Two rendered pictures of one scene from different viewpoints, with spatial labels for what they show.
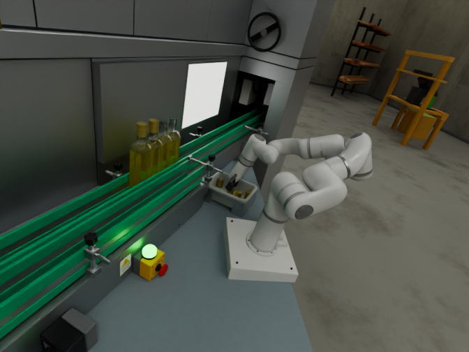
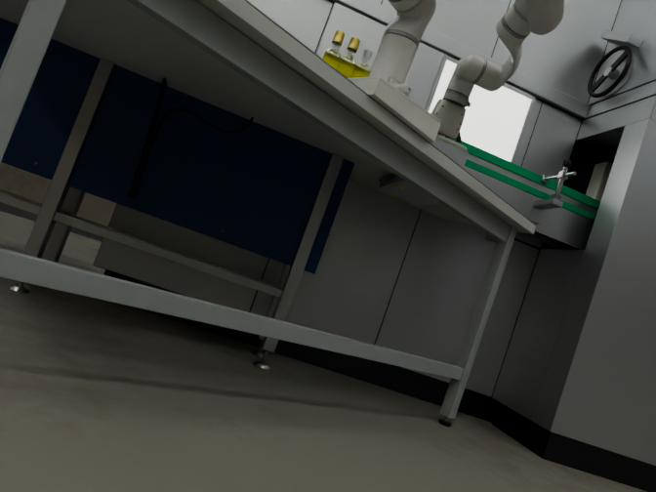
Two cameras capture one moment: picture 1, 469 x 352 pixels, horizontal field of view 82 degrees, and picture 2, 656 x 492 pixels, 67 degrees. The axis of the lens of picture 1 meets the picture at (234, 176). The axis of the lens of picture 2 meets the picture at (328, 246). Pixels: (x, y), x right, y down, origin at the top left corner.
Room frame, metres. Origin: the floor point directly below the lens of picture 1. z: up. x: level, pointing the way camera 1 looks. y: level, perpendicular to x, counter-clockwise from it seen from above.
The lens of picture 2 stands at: (0.18, -1.25, 0.32)
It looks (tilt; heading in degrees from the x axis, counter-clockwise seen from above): 4 degrees up; 61
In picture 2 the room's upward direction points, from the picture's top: 20 degrees clockwise
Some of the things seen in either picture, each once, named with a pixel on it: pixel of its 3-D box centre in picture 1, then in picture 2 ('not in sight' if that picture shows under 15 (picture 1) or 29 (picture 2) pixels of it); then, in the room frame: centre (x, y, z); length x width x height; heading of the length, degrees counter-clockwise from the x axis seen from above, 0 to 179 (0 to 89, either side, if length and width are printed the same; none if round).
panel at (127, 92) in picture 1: (178, 98); (425, 92); (1.24, 0.34, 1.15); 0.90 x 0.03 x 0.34; 162
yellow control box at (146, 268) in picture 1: (149, 262); not in sight; (0.60, 0.20, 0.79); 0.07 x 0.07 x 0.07; 72
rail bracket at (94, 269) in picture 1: (99, 260); not in sight; (0.44, 0.27, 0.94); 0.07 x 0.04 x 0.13; 72
